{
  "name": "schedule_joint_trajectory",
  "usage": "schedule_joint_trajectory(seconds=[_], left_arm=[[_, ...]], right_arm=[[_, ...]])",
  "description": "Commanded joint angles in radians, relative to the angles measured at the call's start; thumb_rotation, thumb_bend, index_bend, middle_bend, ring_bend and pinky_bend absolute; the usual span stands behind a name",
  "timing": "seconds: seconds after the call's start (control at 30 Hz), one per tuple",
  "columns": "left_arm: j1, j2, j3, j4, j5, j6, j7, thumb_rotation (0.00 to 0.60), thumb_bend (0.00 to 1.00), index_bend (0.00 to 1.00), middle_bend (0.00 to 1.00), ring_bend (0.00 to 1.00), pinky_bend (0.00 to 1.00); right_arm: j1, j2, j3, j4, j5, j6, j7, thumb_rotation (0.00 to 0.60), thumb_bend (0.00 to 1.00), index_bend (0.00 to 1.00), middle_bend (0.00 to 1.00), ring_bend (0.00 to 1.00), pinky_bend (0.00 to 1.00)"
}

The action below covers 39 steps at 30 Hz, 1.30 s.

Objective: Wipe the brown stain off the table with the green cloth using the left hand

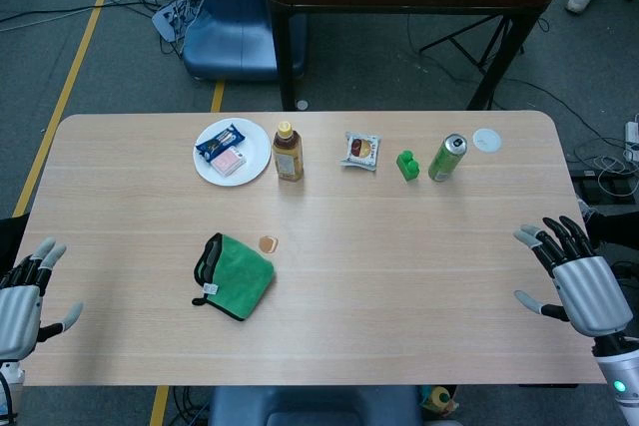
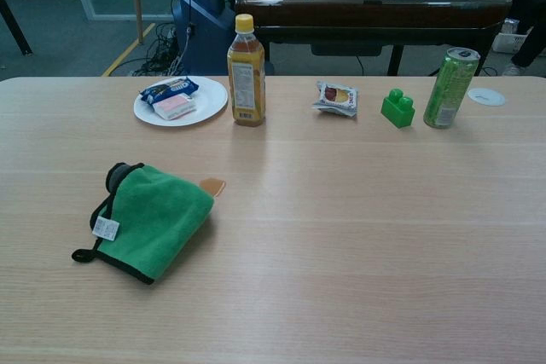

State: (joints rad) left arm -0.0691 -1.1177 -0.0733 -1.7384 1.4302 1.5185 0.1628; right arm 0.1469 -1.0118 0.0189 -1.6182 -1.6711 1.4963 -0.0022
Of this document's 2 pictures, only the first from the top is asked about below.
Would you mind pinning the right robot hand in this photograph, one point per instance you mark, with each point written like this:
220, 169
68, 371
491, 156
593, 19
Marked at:
585, 291

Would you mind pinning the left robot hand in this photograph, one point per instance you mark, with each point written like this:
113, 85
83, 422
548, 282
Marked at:
19, 302

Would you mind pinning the green microfiber cloth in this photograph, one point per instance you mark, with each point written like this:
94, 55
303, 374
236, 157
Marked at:
234, 277

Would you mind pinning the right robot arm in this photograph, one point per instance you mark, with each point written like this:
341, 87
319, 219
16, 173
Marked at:
616, 376

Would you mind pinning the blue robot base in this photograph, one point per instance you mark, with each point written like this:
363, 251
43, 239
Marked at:
239, 17

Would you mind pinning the white power strip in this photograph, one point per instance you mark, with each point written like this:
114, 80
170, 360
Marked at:
631, 139

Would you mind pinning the green drink can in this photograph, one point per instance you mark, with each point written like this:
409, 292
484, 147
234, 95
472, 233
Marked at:
447, 158

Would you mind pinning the green toy building block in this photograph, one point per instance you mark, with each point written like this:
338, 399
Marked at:
409, 165

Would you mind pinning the pink snack packet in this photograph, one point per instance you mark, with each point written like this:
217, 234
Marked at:
230, 163

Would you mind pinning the blue cookie packet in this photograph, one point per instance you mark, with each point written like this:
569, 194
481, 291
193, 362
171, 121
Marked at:
220, 141

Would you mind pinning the white round plate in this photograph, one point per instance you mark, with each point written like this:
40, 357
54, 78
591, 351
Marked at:
232, 151

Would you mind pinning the white snack packet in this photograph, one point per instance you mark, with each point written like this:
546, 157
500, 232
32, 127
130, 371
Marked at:
362, 150

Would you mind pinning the black tripod stand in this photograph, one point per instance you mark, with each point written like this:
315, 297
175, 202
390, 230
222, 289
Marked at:
471, 39

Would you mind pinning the yellow capped tea bottle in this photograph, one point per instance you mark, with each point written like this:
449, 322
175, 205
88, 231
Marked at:
286, 154

